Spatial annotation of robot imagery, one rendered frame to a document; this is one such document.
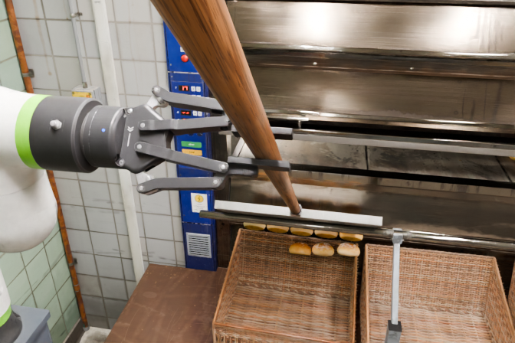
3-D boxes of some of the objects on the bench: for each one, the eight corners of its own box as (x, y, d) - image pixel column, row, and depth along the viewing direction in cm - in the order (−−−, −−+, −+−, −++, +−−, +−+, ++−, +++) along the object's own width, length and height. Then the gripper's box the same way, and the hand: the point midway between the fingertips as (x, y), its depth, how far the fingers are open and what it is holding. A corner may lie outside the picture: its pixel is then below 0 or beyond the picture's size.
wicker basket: (238, 272, 228) (237, 226, 216) (353, 288, 218) (359, 240, 206) (211, 351, 185) (208, 300, 173) (352, 376, 175) (359, 323, 163)
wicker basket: (357, 287, 218) (363, 241, 206) (482, 302, 210) (496, 254, 197) (360, 377, 176) (369, 326, 163) (517, 400, 167) (539, 347, 155)
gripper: (119, 84, 61) (298, 94, 58) (99, 204, 58) (287, 222, 55) (93, 62, 53) (296, 73, 50) (68, 198, 50) (283, 218, 47)
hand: (261, 148), depth 53 cm, fingers closed on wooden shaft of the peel, 3 cm apart
